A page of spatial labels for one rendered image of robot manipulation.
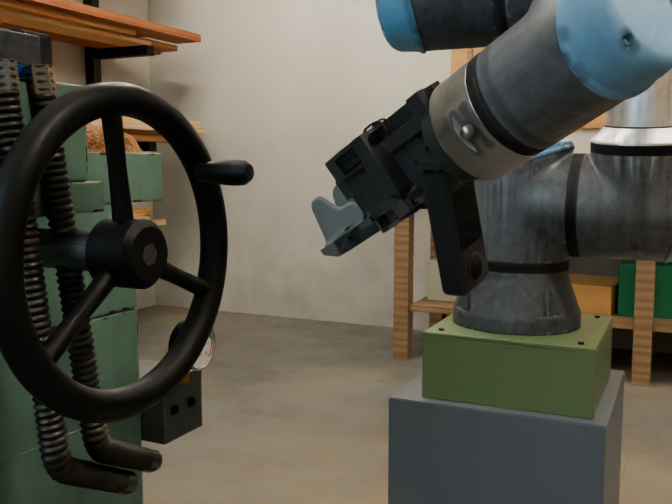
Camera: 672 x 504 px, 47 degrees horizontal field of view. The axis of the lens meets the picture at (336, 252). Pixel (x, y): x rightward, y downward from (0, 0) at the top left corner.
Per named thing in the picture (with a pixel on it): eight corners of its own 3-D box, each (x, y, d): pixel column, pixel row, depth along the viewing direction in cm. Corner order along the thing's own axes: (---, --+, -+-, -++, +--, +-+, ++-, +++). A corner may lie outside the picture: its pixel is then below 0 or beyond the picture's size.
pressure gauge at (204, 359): (187, 391, 94) (186, 326, 93) (162, 387, 96) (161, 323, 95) (217, 378, 100) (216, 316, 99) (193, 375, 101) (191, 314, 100)
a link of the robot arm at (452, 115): (561, 135, 63) (511, 175, 56) (516, 163, 66) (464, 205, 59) (499, 44, 63) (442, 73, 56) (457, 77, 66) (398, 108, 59)
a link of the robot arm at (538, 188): (482, 249, 127) (485, 141, 125) (590, 255, 119) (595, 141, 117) (453, 260, 113) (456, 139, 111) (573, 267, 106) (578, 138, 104)
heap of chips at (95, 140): (103, 152, 89) (102, 119, 89) (16, 152, 95) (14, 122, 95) (153, 153, 97) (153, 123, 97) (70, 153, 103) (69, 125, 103)
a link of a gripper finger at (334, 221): (298, 212, 78) (353, 170, 71) (331, 260, 78) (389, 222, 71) (278, 224, 76) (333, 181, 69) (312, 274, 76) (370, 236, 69)
